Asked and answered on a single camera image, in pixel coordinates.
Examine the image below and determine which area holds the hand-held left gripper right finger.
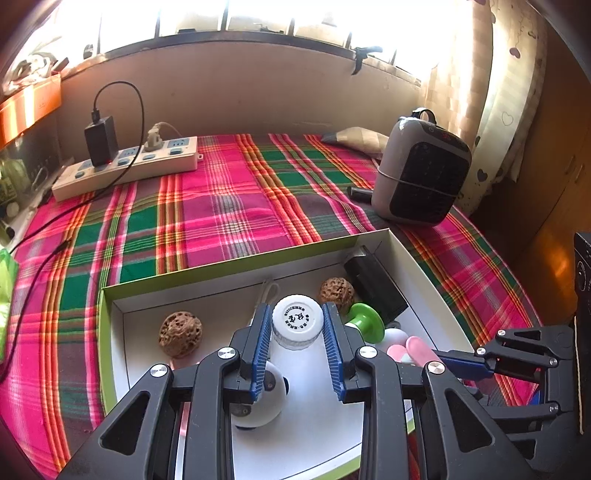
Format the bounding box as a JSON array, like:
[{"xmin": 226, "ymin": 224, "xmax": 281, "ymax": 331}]
[{"xmin": 322, "ymin": 302, "xmax": 539, "ymax": 480}]

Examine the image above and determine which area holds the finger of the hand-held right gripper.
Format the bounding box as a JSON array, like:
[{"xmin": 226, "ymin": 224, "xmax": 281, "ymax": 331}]
[
  {"xmin": 466, "ymin": 385, "xmax": 578, "ymax": 474},
  {"xmin": 434, "ymin": 325, "xmax": 575, "ymax": 381}
]

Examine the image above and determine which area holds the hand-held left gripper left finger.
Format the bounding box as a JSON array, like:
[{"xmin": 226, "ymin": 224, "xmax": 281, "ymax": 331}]
[{"xmin": 58, "ymin": 305, "xmax": 273, "ymax": 480}]

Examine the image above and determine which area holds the pink small cylinder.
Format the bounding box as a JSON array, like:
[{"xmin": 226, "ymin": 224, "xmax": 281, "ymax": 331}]
[{"xmin": 387, "ymin": 335, "xmax": 497, "ymax": 398}]

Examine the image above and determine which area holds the green and white spool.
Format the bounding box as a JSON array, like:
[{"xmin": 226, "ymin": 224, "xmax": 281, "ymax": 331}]
[{"xmin": 345, "ymin": 302, "xmax": 385, "ymax": 343}]

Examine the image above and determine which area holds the small white jar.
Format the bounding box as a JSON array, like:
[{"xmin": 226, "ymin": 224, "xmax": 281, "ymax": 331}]
[{"xmin": 270, "ymin": 295, "xmax": 324, "ymax": 350}]

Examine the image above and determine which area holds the white panda-shaped device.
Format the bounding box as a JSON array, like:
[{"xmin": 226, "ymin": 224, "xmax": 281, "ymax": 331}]
[{"xmin": 231, "ymin": 360, "xmax": 291, "ymax": 431}]

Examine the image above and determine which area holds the white usb cable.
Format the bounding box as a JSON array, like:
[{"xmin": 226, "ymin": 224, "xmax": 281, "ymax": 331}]
[{"xmin": 252, "ymin": 281, "xmax": 280, "ymax": 319}]

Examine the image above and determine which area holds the white ball massager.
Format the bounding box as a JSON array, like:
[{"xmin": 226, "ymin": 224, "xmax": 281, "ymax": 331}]
[{"xmin": 381, "ymin": 325, "xmax": 407, "ymax": 347}]

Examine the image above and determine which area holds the brown wrinkled walnut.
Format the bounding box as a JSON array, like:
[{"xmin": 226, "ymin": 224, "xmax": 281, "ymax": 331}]
[
  {"xmin": 158, "ymin": 311, "xmax": 204, "ymax": 359},
  {"xmin": 320, "ymin": 277, "xmax": 355, "ymax": 308}
]

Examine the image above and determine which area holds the black rectangular device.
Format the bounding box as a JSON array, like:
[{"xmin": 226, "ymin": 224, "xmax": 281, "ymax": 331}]
[{"xmin": 343, "ymin": 255, "xmax": 409, "ymax": 323}]

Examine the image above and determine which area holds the green and white cardboard box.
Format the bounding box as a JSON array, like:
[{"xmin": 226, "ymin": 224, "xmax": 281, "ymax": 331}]
[{"xmin": 98, "ymin": 229, "xmax": 478, "ymax": 480}]

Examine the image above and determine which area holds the wooden cabinet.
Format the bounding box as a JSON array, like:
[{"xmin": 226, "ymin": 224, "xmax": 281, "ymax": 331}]
[{"xmin": 480, "ymin": 28, "xmax": 591, "ymax": 352}]

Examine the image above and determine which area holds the pink green plaid blanket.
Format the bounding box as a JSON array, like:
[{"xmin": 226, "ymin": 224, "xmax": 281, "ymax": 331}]
[{"xmin": 0, "ymin": 132, "xmax": 543, "ymax": 480}]

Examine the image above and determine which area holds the grey space heater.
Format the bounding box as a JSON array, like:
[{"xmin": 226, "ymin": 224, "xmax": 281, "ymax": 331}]
[{"xmin": 372, "ymin": 108, "xmax": 472, "ymax": 227}]

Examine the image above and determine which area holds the heart print curtain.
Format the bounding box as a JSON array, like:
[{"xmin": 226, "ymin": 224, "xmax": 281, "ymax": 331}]
[{"xmin": 418, "ymin": 0, "xmax": 550, "ymax": 217}]

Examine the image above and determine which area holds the beige cloth cone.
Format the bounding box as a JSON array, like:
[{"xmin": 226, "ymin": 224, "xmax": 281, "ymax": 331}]
[{"xmin": 322, "ymin": 126, "xmax": 393, "ymax": 155}]

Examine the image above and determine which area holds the white power strip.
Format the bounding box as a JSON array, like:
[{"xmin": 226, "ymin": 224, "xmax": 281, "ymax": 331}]
[{"xmin": 51, "ymin": 135, "xmax": 204, "ymax": 202}]

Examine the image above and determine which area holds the white plug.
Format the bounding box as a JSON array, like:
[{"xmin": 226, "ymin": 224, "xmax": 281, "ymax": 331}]
[{"xmin": 147, "ymin": 122, "xmax": 188, "ymax": 153}]

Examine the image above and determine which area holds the black charger adapter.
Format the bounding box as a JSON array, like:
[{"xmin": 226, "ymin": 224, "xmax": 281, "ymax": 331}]
[{"xmin": 83, "ymin": 115, "xmax": 120, "ymax": 167}]

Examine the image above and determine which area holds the green wet wipes pack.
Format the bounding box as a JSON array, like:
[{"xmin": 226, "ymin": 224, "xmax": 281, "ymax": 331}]
[{"xmin": 0, "ymin": 248, "xmax": 18, "ymax": 324}]

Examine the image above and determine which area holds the orange box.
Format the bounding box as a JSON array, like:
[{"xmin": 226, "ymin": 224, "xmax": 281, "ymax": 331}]
[{"xmin": 0, "ymin": 74, "xmax": 63, "ymax": 148}]

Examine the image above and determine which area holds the black charging cable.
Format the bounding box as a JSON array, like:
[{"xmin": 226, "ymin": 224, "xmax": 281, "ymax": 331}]
[{"xmin": 0, "ymin": 82, "xmax": 145, "ymax": 384}]

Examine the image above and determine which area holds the black window handle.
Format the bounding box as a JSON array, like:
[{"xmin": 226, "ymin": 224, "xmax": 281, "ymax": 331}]
[{"xmin": 352, "ymin": 45, "xmax": 384, "ymax": 75}]

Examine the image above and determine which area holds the window with metal frame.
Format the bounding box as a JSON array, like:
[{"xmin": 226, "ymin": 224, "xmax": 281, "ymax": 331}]
[{"xmin": 60, "ymin": 0, "xmax": 462, "ymax": 88}]

